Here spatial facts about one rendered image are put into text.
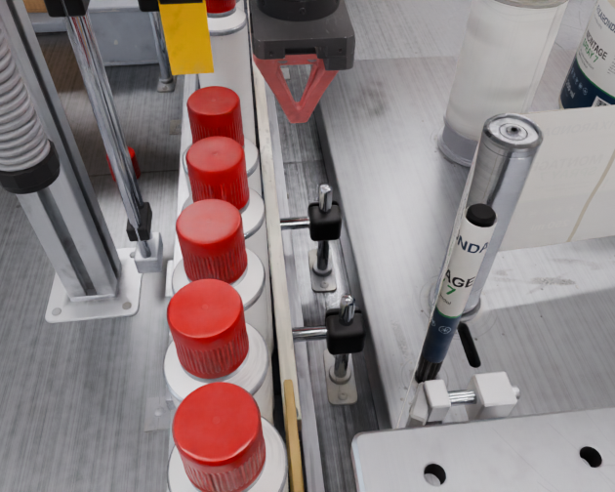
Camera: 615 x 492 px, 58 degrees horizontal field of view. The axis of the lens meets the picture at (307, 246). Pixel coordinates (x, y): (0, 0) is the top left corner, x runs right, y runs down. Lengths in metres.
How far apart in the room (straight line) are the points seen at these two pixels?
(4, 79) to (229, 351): 0.16
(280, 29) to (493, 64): 0.26
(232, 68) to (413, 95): 0.28
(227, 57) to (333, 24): 0.17
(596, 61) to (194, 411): 0.60
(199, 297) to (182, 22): 0.22
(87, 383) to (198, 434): 0.33
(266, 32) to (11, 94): 0.16
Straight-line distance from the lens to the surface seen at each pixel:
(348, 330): 0.43
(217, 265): 0.28
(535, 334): 0.52
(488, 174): 0.39
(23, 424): 0.55
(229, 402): 0.22
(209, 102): 0.36
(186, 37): 0.41
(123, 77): 0.90
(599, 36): 0.72
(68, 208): 0.50
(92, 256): 0.54
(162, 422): 0.51
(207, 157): 0.32
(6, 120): 0.31
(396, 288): 0.51
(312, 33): 0.38
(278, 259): 0.48
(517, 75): 0.59
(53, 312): 0.60
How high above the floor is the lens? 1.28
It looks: 48 degrees down
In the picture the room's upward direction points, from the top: 1 degrees clockwise
